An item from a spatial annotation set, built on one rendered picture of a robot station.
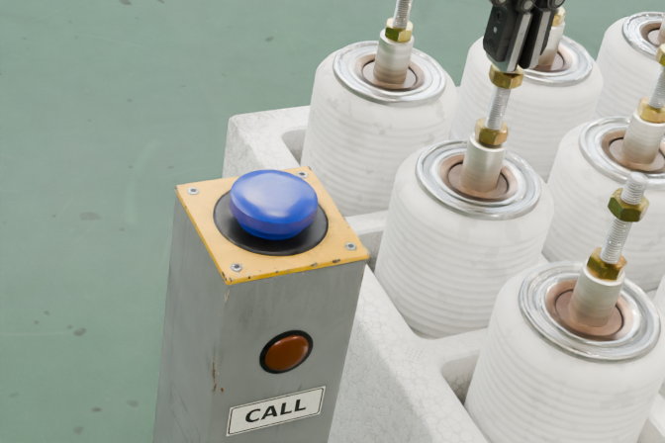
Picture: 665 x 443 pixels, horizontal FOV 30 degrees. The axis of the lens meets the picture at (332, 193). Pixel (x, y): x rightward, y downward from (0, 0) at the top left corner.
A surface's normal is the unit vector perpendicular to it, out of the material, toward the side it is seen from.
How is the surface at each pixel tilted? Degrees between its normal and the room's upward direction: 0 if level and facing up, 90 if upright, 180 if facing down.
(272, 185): 0
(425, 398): 0
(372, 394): 90
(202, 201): 0
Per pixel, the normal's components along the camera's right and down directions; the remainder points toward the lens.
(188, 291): -0.90, 0.15
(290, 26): 0.15, -0.79
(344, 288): 0.41, 0.59
